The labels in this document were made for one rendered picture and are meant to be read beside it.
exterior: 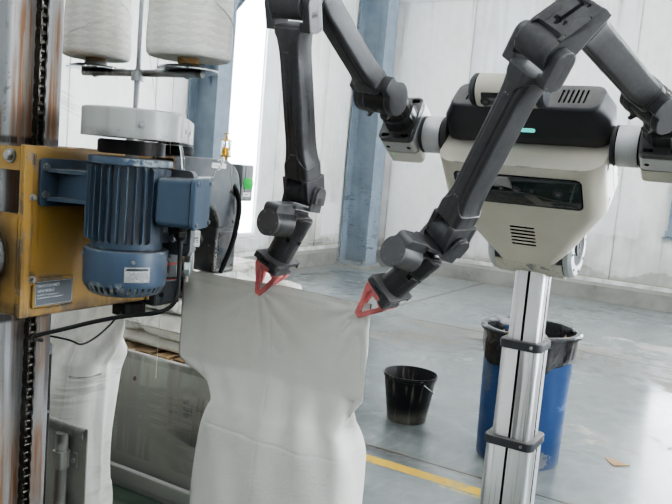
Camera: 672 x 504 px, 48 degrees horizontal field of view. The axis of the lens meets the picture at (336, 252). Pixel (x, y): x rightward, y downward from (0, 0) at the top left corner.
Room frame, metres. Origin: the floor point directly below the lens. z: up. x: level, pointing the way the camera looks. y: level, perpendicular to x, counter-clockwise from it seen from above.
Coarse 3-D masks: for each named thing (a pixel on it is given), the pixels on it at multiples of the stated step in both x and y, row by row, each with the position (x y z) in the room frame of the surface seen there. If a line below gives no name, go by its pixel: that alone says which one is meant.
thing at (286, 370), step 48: (192, 288) 1.73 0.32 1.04; (240, 288) 1.66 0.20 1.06; (288, 288) 1.61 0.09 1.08; (192, 336) 1.72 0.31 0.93; (240, 336) 1.66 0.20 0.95; (288, 336) 1.60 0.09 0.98; (336, 336) 1.52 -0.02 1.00; (240, 384) 1.62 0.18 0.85; (288, 384) 1.59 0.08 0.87; (336, 384) 1.51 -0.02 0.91; (240, 432) 1.56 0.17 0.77; (288, 432) 1.50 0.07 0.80; (336, 432) 1.48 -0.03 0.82; (192, 480) 1.64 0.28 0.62; (240, 480) 1.54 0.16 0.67; (288, 480) 1.48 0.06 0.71; (336, 480) 1.46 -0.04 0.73
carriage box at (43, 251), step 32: (0, 160) 1.37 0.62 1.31; (32, 160) 1.35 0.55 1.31; (32, 192) 1.36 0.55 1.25; (0, 224) 1.37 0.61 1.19; (32, 224) 1.36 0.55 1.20; (64, 224) 1.42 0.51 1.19; (32, 256) 1.36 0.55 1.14; (64, 256) 1.43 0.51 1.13; (0, 288) 1.37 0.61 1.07; (32, 288) 1.36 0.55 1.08
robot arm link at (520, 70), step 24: (528, 72) 1.23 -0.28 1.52; (552, 72) 1.19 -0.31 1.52; (504, 96) 1.26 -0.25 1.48; (528, 96) 1.24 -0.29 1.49; (504, 120) 1.26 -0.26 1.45; (480, 144) 1.31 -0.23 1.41; (504, 144) 1.29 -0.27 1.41; (480, 168) 1.31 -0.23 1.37; (456, 192) 1.36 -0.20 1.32; (480, 192) 1.35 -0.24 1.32; (432, 216) 1.41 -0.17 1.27; (456, 216) 1.36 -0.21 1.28
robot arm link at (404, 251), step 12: (396, 240) 1.37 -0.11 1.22; (408, 240) 1.35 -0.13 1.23; (420, 240) 1.38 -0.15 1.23; (432, 240) 1.43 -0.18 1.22; (456, 240) 1.38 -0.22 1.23; (384, 252) 1.37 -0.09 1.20; (396, 252) 1.36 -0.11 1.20; (408, 252) 1.35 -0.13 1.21; (420, 252) 1.38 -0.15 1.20; (432, 252) 1.38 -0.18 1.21; (444, 252) 1.41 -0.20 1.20; (456, 252) 1.38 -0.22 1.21; (396, 264) 1.35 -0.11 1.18; (408, 264) 1.36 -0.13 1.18; (420, 264) 1.38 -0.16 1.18
